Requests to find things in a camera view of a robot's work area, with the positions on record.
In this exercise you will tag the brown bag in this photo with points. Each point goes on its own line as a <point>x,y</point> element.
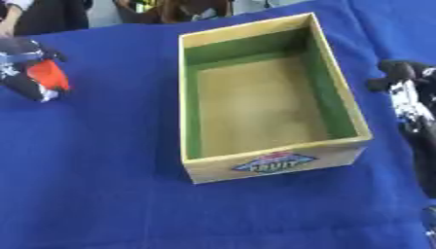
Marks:
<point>170,11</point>

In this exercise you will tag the person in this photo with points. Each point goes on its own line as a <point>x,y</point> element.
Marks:
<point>51,14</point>

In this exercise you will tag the orange toy fruit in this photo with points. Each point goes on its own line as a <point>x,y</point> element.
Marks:
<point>50,76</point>

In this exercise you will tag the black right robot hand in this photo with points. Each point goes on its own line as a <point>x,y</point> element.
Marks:
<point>421,152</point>

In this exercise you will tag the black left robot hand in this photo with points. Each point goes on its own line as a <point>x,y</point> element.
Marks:
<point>25,87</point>

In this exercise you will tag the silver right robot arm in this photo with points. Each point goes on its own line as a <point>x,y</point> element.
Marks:
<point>431,227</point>

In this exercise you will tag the tan cardboard box green inside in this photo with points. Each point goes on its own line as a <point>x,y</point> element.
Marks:
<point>258,107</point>

